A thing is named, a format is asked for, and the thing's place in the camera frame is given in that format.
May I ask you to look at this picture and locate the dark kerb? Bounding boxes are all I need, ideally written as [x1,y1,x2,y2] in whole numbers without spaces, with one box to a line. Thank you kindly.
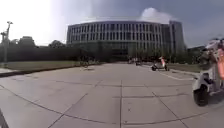
[0,64,84,79]

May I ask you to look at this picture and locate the row of dark trees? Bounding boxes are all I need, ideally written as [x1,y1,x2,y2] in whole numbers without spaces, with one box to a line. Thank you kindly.
[0,35,83,63]

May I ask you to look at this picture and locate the large curved office building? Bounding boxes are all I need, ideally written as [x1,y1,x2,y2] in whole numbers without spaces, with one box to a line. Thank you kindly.
[65,19,186,63]

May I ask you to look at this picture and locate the grey stone slab plaza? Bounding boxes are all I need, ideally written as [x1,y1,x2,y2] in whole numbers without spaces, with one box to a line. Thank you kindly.
[0,62,224,128]

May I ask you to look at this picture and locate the tall lamp pole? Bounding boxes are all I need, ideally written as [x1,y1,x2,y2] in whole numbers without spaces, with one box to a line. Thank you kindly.
[3,20,14,65]

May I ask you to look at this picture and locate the row of small trees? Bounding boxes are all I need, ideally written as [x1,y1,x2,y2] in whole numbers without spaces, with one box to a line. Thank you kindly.
[126,44,189,65]

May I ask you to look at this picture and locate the pale kerb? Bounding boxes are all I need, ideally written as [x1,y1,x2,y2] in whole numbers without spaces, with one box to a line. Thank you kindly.
[141,64,201,82]

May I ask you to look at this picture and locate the green lawn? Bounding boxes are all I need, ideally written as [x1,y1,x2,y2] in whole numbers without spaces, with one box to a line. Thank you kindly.
[168,62,206,74]
[0,60,83,72]

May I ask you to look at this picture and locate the dark scooter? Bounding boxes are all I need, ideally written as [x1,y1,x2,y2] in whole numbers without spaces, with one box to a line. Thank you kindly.
[79,54,92,69]

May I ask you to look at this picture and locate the white and orange scooter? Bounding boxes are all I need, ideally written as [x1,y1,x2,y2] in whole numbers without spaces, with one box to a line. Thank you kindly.
[191,37,224,108]
[150,56,171,72]

